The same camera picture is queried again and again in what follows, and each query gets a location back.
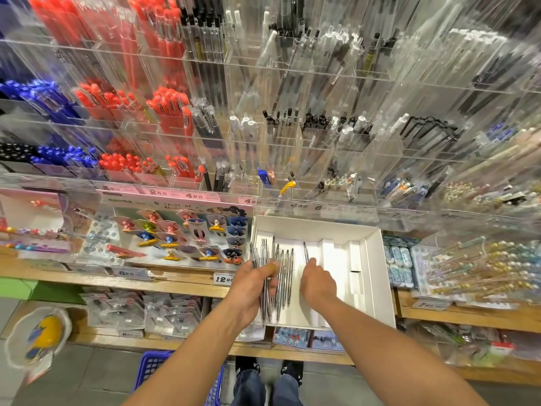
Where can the person's right hand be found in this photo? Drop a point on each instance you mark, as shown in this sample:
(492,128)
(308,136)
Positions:
(319,285)

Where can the person's left hand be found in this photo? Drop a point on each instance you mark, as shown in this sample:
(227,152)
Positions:
(245,293)

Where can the clear pen bundle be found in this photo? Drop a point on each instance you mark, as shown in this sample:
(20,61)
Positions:
(255,252)

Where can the white cardboard box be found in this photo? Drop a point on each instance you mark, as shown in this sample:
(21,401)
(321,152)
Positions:
(372,258)

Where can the blue shopping basket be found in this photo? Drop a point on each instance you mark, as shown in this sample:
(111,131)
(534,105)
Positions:
(152,372)

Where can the clear acrylic display rack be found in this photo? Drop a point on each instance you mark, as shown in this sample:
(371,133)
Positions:
(355,88)

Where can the person's right forearm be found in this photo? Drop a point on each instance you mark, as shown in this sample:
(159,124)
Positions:
(397,359)

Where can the person's left forearm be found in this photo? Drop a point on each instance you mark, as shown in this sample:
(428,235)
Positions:
(182,368)

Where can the person's left shoe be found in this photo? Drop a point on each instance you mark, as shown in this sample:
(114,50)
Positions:
(247,365)

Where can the person's shoe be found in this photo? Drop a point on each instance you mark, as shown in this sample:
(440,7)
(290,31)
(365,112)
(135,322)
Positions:
(292,369)
(247,365)

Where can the person's right shoe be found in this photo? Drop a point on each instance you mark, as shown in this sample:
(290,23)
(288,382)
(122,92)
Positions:
(292,369)

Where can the person's left leg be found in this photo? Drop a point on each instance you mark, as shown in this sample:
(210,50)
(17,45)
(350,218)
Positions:
(248,390)

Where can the person's leg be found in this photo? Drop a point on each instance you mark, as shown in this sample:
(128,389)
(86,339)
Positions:
(248,390)
(287,393)

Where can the person's right leg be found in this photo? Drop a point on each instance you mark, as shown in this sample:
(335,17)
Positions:
(287,393)

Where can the stack of clear gold-pen packets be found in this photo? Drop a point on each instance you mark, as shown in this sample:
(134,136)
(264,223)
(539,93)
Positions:
(482,270)

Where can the white price tag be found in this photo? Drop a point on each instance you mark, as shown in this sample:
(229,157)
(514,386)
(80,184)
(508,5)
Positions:
(223,278)

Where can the row of small patterned packets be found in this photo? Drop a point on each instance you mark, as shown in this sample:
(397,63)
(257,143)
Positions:
(308,339)

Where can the stack of blue eraser packets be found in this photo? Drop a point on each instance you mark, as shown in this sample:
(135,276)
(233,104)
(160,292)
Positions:
(400,262)

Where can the tray of colourful clip packets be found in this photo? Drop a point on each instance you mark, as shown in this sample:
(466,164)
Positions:
(173,234)

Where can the stack of clear stationery packets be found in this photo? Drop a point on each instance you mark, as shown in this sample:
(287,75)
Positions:
(139,313)

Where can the rows of red pens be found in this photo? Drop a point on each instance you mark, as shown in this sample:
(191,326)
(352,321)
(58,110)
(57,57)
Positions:
(169,105)

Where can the round yellow blue packet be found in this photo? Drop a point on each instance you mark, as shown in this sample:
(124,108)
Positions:
(40,335)

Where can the stack of pink packets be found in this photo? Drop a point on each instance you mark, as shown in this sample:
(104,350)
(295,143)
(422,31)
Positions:
(34,222)

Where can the green shelf panel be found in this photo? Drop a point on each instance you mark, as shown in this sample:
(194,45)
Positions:
(21,289)

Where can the rows of black pens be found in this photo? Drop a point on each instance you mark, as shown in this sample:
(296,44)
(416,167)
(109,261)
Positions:
(15,152)

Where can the rows of blue pens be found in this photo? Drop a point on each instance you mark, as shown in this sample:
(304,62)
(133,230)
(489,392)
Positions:
(42,97)

